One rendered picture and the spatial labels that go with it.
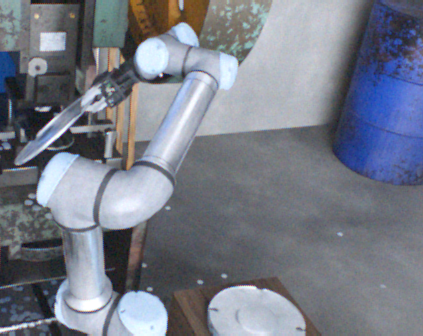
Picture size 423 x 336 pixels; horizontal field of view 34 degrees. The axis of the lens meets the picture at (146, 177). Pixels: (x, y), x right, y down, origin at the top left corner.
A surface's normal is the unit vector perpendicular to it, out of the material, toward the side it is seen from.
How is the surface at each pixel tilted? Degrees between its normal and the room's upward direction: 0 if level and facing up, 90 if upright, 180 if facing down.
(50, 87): 90
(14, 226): 90
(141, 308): 7
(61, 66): 90
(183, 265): 0
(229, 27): 107
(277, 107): 90
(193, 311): 0
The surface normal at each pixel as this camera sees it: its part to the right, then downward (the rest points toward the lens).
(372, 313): 0.11, -0.85
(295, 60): 0.38, 0.51
